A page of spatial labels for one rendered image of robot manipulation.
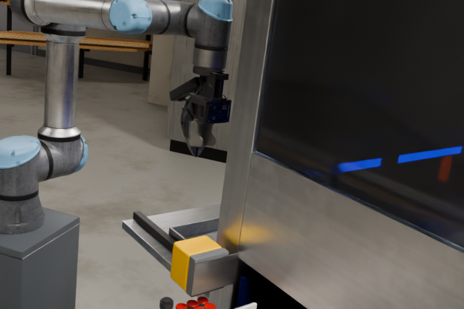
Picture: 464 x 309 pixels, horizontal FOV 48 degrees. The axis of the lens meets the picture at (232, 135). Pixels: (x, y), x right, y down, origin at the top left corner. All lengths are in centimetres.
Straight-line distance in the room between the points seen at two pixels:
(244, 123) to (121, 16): 36
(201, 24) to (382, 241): 63
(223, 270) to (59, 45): 80
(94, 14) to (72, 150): 49
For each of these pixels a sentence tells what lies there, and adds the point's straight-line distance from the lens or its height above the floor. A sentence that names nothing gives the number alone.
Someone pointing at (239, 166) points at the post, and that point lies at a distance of 90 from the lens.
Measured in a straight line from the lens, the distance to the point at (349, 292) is 77.
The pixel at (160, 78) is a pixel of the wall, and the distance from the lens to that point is 674.
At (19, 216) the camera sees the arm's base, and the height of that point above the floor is 83.
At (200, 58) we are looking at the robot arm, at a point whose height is 132.
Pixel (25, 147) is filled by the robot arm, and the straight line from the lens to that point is 145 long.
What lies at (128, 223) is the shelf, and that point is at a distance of 134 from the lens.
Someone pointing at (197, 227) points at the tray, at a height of 90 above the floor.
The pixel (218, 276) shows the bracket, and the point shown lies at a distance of 93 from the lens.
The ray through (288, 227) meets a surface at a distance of 83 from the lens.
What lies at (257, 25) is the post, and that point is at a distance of 86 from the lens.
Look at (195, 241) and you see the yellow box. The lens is 95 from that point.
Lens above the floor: 146
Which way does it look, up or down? 15 degrees down
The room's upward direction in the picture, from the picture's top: 7 degrees clockwise
